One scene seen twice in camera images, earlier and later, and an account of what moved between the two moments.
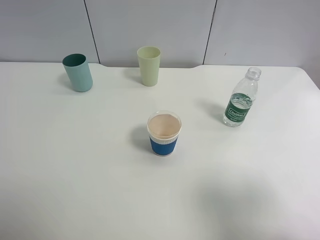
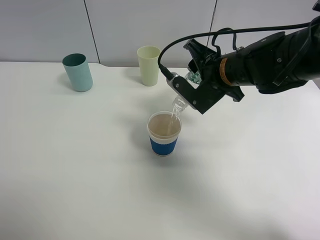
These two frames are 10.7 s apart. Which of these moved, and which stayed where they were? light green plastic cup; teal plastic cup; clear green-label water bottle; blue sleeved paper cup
Moved: clear green-label water bottle
Stayed: teal plastic cup; blue sleeved paper cup; light green plastic cup
